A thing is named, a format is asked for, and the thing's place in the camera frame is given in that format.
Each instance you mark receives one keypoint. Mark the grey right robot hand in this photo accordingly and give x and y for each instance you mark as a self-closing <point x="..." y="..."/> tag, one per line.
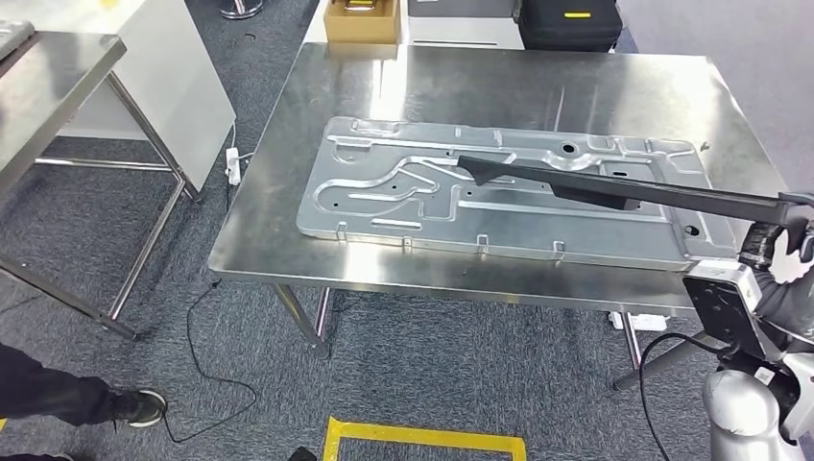
<point x="792" y="299"/>

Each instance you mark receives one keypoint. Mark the black perforated plastic panel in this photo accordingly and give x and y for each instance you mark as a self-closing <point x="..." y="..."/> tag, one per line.
<point x="636" y="189"/>

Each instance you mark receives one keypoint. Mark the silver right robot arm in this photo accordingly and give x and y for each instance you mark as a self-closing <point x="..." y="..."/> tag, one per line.
<point x="744" y="407"/>

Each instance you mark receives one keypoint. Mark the wide stainless steel workbench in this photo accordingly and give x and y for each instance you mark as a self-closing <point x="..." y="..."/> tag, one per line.
<point x="286" y="242"/>

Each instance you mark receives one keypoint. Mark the grey metal part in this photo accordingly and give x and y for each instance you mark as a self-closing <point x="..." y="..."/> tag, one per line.
<point x="13" y="38"/>

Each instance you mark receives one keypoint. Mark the white power strip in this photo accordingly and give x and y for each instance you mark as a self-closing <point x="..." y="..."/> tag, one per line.
<point x="233" y="167"/>
<point x="639" y="321"/>

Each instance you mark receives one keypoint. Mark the stamped sheet metal panel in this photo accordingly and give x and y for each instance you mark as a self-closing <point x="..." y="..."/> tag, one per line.
<point x="509" y="235"/>

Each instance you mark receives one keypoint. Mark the black hard case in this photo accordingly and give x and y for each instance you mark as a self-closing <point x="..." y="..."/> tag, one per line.
<point x="569" y="28"/>

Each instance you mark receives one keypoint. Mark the white low cabinet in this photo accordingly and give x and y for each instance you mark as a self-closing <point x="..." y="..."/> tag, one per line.
<point x="464" y="35"/>

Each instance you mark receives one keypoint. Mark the grey flat case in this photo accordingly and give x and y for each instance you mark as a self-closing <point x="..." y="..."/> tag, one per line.
<point x="461" y="7"/>

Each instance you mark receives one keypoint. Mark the brown cardboard box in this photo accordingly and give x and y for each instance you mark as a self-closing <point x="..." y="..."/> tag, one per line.
<point x="362" y="28"/>

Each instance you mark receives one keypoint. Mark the chrome round stool base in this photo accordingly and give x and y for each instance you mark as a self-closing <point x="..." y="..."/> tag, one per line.
<point x="241" y="7"/>

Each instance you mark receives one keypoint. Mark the white board panel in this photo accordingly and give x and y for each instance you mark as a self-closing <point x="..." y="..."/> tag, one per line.
<point x="172" y="83"/>

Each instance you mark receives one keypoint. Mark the person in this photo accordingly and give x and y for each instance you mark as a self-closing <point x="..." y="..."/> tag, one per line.
<point x="44" y="391"/>

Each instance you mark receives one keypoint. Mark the narrow stainless steel table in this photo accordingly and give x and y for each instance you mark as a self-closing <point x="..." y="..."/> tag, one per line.
<point x="44" y="89"/>

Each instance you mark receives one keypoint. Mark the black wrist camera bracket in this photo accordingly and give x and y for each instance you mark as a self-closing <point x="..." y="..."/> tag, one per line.
<point x="718" y="318"/>

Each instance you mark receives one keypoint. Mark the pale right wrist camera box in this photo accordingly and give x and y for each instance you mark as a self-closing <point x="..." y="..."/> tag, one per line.
<point x="718" y="270"/>

